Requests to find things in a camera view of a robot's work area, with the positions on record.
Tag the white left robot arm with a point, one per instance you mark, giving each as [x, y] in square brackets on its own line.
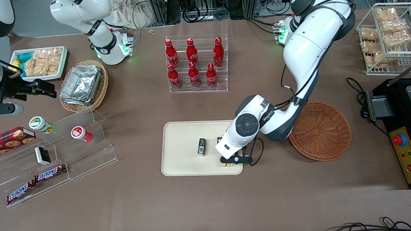
[309, 41]

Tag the brown round wicker basket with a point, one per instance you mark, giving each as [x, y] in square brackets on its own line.
[322, 131]

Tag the white rectangular snack tray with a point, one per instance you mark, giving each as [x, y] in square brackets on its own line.
[15, 56]

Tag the aluminium frame rack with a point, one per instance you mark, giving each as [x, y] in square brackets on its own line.
[207, 1]

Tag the red emergency stop button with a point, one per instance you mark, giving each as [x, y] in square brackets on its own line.
[399, 140]

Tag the small clear plastic piece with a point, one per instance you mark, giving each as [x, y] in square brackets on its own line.
[150, 31]

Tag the clear acrylic stepped shelf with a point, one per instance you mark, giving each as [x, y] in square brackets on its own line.
[96, 151]
[6, 172]

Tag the teal snack packet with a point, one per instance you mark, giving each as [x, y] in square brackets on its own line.
[24, 56]

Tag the clear acrylic bottle rack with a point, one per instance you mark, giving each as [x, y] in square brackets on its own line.
[199, 89]

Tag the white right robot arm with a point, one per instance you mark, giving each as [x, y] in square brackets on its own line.
[83, 13]

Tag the red tartan cookie box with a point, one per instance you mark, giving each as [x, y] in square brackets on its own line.
[9, 141]

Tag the red lid strawberry jar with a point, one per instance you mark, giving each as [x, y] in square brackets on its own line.
[79, 133]

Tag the small black box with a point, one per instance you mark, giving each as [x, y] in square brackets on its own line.
[201, 147]
[42, 155]

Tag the yellow snack packet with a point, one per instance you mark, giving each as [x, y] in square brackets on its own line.
[15, 65]

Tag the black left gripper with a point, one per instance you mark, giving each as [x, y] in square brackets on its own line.
[219, 139]

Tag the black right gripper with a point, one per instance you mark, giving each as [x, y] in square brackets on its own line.
[12, 87]

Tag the aluminium foil tray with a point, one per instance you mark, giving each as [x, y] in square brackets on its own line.
[81, 84]

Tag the Snickers chocolate bar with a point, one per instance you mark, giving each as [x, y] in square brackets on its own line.
[50, 173]
[21, 192]

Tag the green lid sunflower jar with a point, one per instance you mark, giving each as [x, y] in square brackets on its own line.
[39, 123]

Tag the white cloth bag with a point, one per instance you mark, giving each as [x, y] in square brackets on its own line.
[131, 13]

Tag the red cola bottle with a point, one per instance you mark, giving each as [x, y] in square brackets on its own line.
[218, 52]
[171, 54]
[174, 77]
[211, 76]
[194, 75]
[192, 52]

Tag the black cooking appliance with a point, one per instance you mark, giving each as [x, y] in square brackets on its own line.
[399, 100]

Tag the rice cracker pack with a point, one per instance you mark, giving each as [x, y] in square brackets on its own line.
[371, 46]
[394, 25]
[42, 63]
[30, 67]
[369, 34]
[386, 14]
[374, 59]
[55, 61]
[398, 38]

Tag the cream plastic serving tray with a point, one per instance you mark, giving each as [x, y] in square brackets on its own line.
[182, 147]

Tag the light oval wicker basket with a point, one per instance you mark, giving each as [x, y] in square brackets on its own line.
[102, 87]

